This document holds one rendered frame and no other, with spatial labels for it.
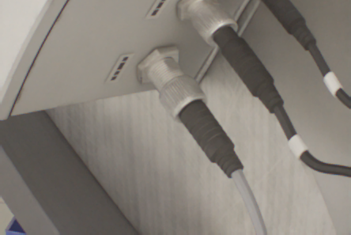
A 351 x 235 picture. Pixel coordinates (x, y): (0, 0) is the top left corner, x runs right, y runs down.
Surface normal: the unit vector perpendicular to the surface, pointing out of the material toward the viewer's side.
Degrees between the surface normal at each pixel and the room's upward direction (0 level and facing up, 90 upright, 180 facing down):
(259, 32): 90
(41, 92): 132
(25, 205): 90
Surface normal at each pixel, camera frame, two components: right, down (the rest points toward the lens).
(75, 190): 0.40, -0.71
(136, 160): -0.74, 0.12
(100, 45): 0.52, 0.72
